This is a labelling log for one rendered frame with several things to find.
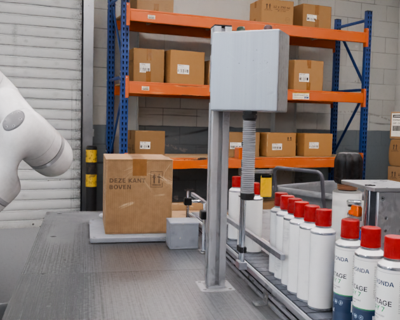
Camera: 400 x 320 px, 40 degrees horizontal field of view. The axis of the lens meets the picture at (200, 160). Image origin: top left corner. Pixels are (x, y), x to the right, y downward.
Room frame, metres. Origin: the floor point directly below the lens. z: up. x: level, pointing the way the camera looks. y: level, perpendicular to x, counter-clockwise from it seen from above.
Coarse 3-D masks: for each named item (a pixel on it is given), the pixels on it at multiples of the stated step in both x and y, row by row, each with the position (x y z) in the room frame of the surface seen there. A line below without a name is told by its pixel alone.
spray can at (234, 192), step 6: (234, 180) 1.75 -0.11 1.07; (240, 180) 1.75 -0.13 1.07; (234, 186) 1.74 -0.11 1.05; (240, 186) 1.75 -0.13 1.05; (234, 192) 1.74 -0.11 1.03; (234, 198) 1.73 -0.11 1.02; (234, 204) 1.73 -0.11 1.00; (234, 210) 1.73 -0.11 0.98; (234, 216) 1.73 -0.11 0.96; (228, 228) 1.75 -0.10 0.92; (234, 228) 1.73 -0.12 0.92; (228, 234) 1.75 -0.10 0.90; (234, 234) 1.73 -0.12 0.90; (234, 240) 1.73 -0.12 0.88
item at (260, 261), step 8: (232, 248) 1.63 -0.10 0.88; (248, 256) 1.54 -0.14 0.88; (256, 256) 1.54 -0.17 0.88; (264, 256) 1.54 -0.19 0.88; (256, 264) 1.45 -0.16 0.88; (264, 264) 1.45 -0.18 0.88; (264, 272) 1.37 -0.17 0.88; (272, 280) 1.30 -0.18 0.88; (280, 288) 1.24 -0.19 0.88; (288, 296) 1.18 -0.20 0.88; (296, 296) 1.18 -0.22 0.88; (296, 304) 1.13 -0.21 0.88; (304, 304) 1.13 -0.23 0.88; (304, 312) 1.09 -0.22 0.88; (312, 312) 1.08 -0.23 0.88; (320, 312) 1.08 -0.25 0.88; (328, 312) 1.08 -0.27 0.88
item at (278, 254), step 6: (192, 192) 2.27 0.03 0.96; (198, 198) 2.13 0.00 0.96; (228, 216) 1.72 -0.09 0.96; (228, 222) 1.68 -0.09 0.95; (234, 222) 1.61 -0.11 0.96; (246, 234) 1.48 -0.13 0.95; (252, 234) 1.44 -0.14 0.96; (258, 240) 1.38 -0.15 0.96; (264, 246) 1.34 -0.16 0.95; (270, 246) 1.30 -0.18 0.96; (270, 252) 1.29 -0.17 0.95; (276, 252) 1.25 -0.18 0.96; (282, 252) 1.25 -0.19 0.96; (282, 258) 1.23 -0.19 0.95
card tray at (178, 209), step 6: (174, 204) 2.58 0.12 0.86; (180, 204) 2.59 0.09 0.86; (192, 204) 2.60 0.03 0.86; (198, 204) 2.61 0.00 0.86; (174, 210) 2.58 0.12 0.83; (180, 210) 2.59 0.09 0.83; (192, 210) 2.60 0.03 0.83; (198, 210) 2.60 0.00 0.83; (174, 216) 2.43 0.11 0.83; (180, 216) 2.43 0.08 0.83
